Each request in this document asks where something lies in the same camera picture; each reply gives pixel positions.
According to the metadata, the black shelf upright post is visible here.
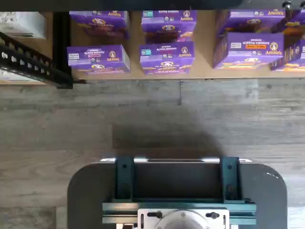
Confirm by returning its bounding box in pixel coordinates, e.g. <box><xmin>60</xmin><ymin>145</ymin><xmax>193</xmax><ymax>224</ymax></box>
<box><xmin>52</xmin><ymin>11</ymin><xmax>74</xmax><ymax>90</ymax></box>

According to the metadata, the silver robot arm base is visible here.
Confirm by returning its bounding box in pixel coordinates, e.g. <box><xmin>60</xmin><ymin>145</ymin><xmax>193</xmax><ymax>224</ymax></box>
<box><xmin>154</xmin><ymin>209</ymin><xmax>211</xmax><ymax>229</ymax></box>

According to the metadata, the purple Annie's hidden veggies box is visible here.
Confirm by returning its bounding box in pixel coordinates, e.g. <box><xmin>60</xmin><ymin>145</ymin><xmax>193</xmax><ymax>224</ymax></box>
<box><xmin>212</xmin><ymin>32</ymin><xmax>285</xmax><ymax>70</ymax></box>

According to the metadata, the dark metal shelf edge beam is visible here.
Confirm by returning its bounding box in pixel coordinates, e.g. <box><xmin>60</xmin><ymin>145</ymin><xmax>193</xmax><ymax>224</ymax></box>
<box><xmin>0</xmin><ymin>0</ymin><xmax>305</xmax><ymax>12</ymax></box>

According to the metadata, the black perforated shelf rail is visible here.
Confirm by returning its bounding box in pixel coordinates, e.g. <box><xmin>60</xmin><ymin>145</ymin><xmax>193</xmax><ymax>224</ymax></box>
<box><xmin>0</xmin><ymin>31</ymin><xmax>72</xmax><ymax>90</ymax></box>

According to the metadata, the purple Annie's snack box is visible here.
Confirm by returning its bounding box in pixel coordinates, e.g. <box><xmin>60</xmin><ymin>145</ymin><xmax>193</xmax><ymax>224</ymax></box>
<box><xmin>69</xmin><ymin>10</ymin><xmax>131</xmax><ymax>45</ymax></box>
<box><xmin>270</xmin><ymin>39</ymin><xmax>305</xmax><ymax>72</ymax></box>
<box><xmin>215</xmin><ymin>9</ymin><xmax>285</xmax><ymax>37</ymax></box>
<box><xmin>66</xmin><ymin>44</ymin><xmax>131</xmax><ymax>75</ymax></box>
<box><xmin>141</xmin><ymin>10</ymin><xmax>198</xmax><ymax>44</ymax></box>
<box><xmin>271</xmin><ymin>9</ymin><xmax>305</xmax><ymax>41</ymax></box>
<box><xmin>139</xmin><ymin>41</ymin><xmax>195</xmax><ymax>75</ymax></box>

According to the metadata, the white light strip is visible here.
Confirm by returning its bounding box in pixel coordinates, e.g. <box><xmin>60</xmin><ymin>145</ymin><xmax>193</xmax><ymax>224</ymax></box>
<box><xmin>100</xmin><ymin>156</ymin><xmax>253</xmax><ymax>163</ymax></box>

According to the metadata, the grey mobile robot base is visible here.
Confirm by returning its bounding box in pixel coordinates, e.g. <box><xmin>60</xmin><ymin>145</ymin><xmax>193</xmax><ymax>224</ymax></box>
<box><xmin>67</xmin><ymin>161</ymin><xmax>288</xmax><ymax>229</ymax></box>

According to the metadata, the white packages stack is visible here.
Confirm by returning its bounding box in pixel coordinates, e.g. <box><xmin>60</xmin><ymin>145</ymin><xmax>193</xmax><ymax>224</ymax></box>
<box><xmin>0</xmin><ymin>11</ymin><xmax>47</xmax><ymax>39</ymax></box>

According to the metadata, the teal aluminium mounting frame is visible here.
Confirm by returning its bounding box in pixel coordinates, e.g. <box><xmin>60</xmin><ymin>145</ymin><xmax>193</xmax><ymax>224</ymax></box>
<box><xmin>102</xmin><ymin>156</ymin><xmax>257</xmax><ymax>229</ymax></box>

